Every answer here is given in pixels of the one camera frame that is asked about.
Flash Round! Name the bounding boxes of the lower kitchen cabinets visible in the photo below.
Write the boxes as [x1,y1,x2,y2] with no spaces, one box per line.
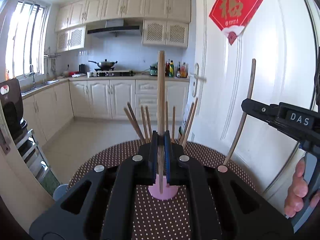
[21,78,190,145]

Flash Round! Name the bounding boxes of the kitchen cabinets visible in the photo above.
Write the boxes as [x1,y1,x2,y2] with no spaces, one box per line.
[21,78,190,145]
[55,0,191,52]

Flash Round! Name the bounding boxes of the upper kitchen cabinets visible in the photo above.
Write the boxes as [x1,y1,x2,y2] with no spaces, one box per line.
[55,0,191,52]

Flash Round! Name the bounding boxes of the kitchen window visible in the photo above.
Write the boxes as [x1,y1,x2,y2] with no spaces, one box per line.
[5,0,48,80]

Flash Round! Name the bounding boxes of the person right hand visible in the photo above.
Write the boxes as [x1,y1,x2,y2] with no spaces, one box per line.
[284,158,308,218]

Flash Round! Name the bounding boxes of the blue stool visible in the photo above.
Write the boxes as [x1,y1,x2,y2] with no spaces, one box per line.
[53,184,68,201]

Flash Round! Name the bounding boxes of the brown polka dot tablecloth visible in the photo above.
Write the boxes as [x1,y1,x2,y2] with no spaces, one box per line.
[67,139,257,240]

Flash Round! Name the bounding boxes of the white door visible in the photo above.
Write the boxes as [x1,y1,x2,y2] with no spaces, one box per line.
[189,0,319,197]

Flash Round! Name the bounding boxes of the pink cylindrical cup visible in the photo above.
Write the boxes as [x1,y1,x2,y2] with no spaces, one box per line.
[148,174,179,200]

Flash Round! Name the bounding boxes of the orange oil bottle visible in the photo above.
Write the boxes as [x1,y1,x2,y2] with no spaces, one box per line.
[180,62,188,78]

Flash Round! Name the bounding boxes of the metal storage rack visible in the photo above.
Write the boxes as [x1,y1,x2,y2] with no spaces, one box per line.
[14,129,51,183]

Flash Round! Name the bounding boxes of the dark sauce bottle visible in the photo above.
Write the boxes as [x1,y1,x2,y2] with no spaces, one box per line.
[176,62,181,78]

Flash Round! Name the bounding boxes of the green yellow bottle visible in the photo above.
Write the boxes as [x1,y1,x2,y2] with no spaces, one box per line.
[169,60,174,77]

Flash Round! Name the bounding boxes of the red fu door decoration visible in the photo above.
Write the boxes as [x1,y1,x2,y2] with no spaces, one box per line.
[209,0,263,45]

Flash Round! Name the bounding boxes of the green electric cooker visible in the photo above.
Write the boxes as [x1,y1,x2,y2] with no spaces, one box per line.
[149,62,158,76]

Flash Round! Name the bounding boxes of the gas stove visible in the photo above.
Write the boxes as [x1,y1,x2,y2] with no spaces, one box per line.
[87,70,135,77]

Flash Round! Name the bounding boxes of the black kettle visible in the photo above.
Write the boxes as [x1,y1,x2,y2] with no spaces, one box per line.
[79,64,87,74]

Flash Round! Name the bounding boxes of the black appliance on rack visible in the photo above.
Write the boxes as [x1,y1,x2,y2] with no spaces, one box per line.
[1,79,27,140]

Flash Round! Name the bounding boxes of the black wok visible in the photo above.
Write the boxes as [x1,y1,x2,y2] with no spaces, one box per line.
[89,60,118,70]

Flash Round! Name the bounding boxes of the sink faucet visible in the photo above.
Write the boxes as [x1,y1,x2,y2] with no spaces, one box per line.
[25,64,36,90]

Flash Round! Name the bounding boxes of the black range hood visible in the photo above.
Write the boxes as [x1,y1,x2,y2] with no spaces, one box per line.
[87,19,143,38]

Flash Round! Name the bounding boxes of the silver door handle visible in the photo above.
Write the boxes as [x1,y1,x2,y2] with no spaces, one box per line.
[189,63,207,98]

